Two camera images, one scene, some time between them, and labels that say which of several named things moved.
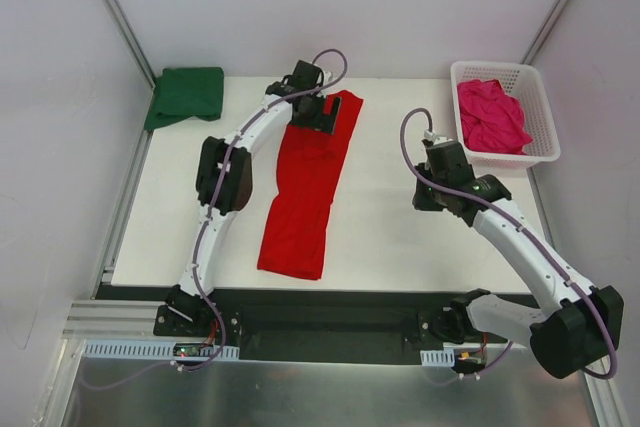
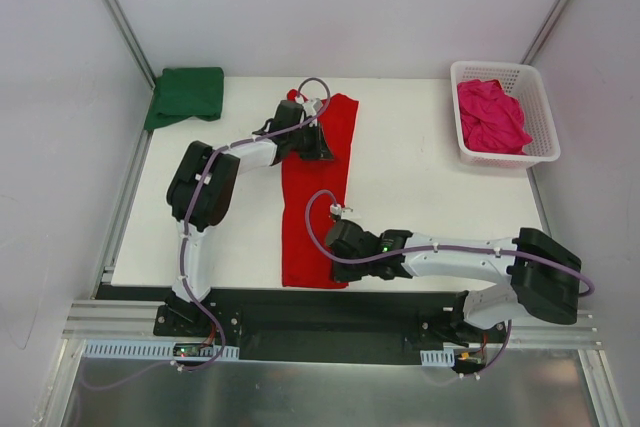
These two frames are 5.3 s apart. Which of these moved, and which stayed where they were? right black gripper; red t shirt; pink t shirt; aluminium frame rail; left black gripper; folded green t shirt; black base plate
Moved: red t shirt; left black gripper; right black gripper
Stayed: folded green t shirt; black base plate; pink t shirt; aluminium frame rail
